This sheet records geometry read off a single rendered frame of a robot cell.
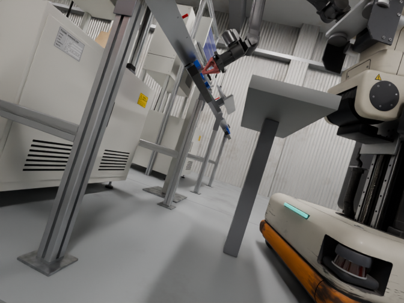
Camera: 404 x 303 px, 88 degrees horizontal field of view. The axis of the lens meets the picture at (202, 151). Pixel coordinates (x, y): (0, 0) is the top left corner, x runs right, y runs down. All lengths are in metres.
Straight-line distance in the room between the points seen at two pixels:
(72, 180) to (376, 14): 1.04
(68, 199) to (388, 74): 1.04
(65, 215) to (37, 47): 0.48
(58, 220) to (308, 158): 3.79
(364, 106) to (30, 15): 1.07
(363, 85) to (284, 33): 3.72
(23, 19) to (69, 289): 0.72
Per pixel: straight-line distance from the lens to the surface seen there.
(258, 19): 1.16
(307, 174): 4.03
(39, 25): 0.81
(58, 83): 0.85
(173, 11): 0.74
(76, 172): 0.55
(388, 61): 1.01
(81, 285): 0.59
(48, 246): 0.62
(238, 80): 4.12
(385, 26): 1.02
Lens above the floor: 0.34
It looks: 1 degrees up
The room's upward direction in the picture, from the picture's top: 18 degrees clockwise
